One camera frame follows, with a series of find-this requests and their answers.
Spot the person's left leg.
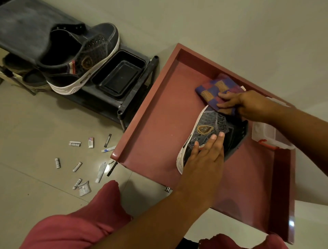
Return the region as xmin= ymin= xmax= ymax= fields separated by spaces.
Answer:
xmin=20 ymin=180 xmax=134 ymax=249

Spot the person's right hand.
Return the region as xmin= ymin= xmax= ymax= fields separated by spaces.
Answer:
xmin=217 ymin=90 xmax=272 ymax=123

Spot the person's leg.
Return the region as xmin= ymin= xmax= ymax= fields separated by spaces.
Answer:
xmin=20 ymin=180 xmax=134 ymax=249
xmin=199 ymin=233 xmax=289 ymax=249

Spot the person's right leg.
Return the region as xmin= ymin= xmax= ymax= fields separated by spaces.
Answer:
xmin=199 ymin=233 xmax=289 ymax=249

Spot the purple checked cloth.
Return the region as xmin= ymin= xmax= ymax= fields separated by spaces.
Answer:
xmin=195 ymin=74 xmax=247 ymax=116

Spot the black plastic tray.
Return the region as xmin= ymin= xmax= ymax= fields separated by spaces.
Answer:
xmin=91 ymin=50 xmax=147 ymax=97

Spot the white plastic container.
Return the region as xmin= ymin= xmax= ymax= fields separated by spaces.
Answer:
xmin=251 ymin=121 xmax=296 ymax=151

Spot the white squeeze tube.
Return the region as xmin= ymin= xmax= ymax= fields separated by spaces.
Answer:
xmin=95 ymin=162 xmax=107 ymax=184

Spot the black shoe rack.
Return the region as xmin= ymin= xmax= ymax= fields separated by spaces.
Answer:
xmin=0 ymin=0 xmax=159 ymax=132

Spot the dark patterned sneaker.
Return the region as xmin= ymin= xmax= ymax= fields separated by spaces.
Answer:
xmin=176 ymin=105 xmax=249 ymax=175
xmin=36 ymin=23 xmax=120 ymax=96

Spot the white sachet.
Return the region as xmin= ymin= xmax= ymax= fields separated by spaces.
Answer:
xmin=78 ymin=181 xmax=92 ymax=197

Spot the black pen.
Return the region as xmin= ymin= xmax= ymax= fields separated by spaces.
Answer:
xmin=107 ymin=161 xmax=118 ymax=177

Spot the person's left hand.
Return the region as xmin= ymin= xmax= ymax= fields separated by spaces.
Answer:
xmin=176 ymin=132 xmax=225 ymax=196

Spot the person's right forearm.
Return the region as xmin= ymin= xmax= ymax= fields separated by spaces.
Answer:
xmin=265 ymin=101 xmax=328 ymax=177

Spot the red tray table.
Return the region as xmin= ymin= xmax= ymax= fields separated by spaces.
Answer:
xmin=111 ymin=43 xmax=296 ymax=245

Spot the person's left forearm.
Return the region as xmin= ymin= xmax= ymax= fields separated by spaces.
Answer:
xmin=91 ymin=185 xmax=216 ymax=249

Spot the dark flat shoe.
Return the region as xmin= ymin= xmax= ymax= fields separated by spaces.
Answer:
xmin=23 ymin=68 xmax=52 ymax=91
xmin=2 ymin=53 xmax=35 ymax=75

